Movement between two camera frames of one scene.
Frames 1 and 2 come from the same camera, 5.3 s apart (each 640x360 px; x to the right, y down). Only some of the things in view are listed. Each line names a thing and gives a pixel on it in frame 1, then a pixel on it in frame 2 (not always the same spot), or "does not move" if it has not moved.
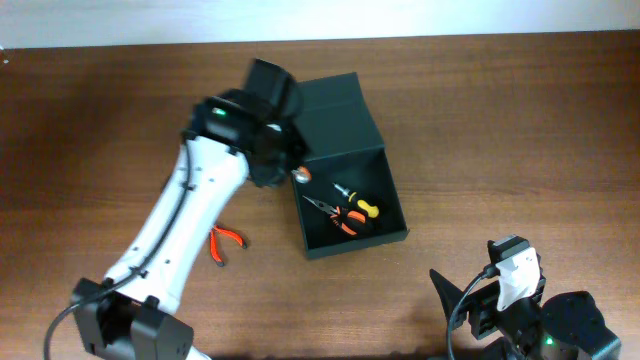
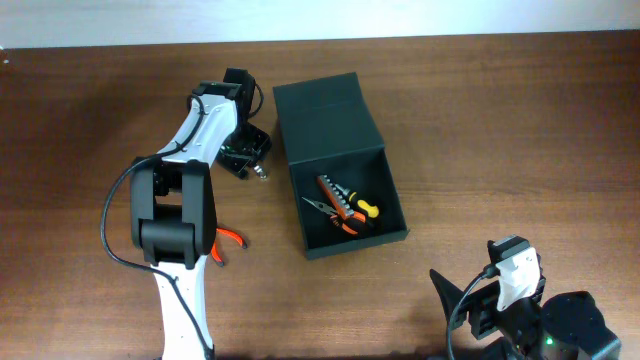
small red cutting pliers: x=214 y=244 does not move
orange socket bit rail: x=302 y=174 to x=338 y=204
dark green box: x=345 y=150 does not move
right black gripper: x=482 y=306 does not move
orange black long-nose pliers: x=348 y=220 does not move
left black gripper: x=269 y=176 to x=240 y=163
